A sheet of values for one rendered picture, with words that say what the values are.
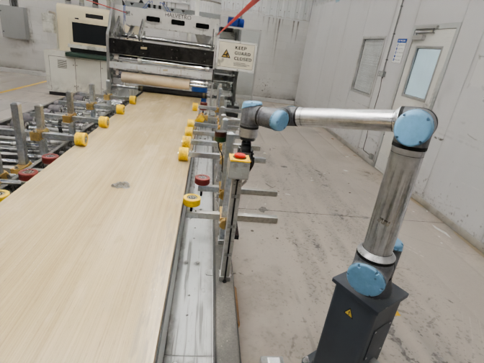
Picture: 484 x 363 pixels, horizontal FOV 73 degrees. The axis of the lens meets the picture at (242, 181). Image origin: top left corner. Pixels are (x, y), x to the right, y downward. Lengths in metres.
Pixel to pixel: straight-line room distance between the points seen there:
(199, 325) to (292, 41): 9.97
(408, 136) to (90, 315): 1.09
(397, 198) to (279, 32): 9.63
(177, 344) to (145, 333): 0.36
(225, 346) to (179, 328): 0.22
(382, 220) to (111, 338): 0.97
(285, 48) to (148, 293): 10.06
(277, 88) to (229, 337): 9.94
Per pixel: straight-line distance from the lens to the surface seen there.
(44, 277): 1.12
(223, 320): 1.22
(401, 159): 1.26
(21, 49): 11.80
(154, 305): 0.98
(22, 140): 2.09
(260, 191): 1.79
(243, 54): 4.11
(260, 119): 1.47
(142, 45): 4.21
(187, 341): 1.27
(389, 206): 1.31
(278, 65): 10.72
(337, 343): 1.88
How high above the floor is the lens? 1.58
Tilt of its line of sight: 23 degrees down
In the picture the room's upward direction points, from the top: 8 degrees clockwise
